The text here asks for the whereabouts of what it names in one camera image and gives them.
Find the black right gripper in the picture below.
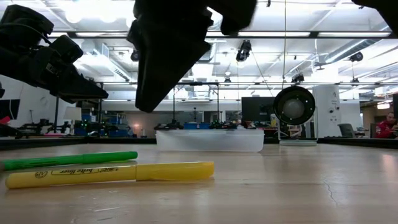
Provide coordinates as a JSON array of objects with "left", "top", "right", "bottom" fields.
[{"left": 126, "top": 0, "right": 259, "bottom": 113}]

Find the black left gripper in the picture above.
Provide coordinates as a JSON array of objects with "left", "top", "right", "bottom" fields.
[{"left": 0, "top": 4, "right": 110, "bottom": 104}]

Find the green marker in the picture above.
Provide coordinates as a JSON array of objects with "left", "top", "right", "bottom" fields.
[{"left": 0, "top": 151, "right": 139, "bottom": 171}]

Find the clear plastic supply box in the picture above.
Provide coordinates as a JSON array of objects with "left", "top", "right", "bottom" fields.
[{"left": 155, "top": 129, "right": 265, "bottom": 153}]

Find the yellow highlighter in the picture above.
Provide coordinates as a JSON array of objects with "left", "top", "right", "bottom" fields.
[{"left": 5, "top": 161, "right": 215, "bottom": 190}]

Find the small white lampshade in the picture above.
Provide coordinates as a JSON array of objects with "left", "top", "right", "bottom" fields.
[{"left": 63, "top": 106, "right": 82, "bottom": 121}]

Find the black overhead crossbeam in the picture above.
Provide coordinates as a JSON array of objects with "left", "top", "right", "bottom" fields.
[{"left": 46, "top": 30, "right": 398, "bottom": 39}]

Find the blue storage bin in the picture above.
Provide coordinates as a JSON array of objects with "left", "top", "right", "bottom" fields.
[
  {"left": 183, "top": 122, "right": 210, "bottom": 130},
  {"left": 108, "top": 114, "right": 129, "bottom": 138}
]

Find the black monitor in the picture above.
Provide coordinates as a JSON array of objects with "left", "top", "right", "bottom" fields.
[{"left": 241, "top": 96, "right": 276, "bottom": 123}]

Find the white spot lamp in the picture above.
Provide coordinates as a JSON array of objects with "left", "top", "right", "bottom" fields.
[{"left": 273, "top": 86, "right": 318, "bottom": 147}]

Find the white column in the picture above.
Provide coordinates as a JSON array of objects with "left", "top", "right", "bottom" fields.
[{"left": 312, "top": 85, "right": 342, "bottom": 139}]

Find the grey office chair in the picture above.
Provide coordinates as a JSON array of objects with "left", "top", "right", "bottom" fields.
[{"left": 338, "top": 123, "right": 358, "bottom": 139}]

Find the person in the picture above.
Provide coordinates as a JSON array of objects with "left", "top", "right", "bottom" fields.
[{"left": 374, "top": 111, "right": 398, "bottom": 139}]

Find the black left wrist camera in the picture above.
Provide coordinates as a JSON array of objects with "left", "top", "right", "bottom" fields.
[{"left": 49, "top": 34, "right": 84, "bottom": 65}]

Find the black wall screen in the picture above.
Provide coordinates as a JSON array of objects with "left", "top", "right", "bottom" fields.
[{"left": 0, "top": 98, "right": 21, "bottom": 121}]

